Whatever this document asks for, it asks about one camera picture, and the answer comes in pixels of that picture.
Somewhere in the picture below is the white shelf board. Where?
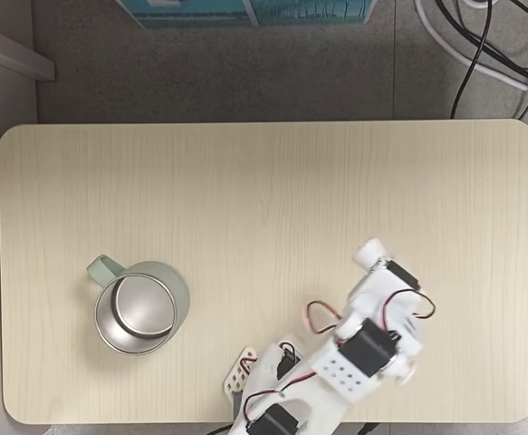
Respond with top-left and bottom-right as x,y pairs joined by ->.
0,18 -> 57,83

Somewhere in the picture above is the blue box with tree print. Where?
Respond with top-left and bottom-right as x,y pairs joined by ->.
244,0 -> 379,24

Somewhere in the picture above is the white floor cable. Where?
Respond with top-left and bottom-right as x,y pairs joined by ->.
413,0 -> 528,102

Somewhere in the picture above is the pale green steel mug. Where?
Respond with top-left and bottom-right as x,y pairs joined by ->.
84,254 -> 192,357

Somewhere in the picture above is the blue box with white label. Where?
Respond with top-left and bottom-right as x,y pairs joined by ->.
114,0 -> 252,29

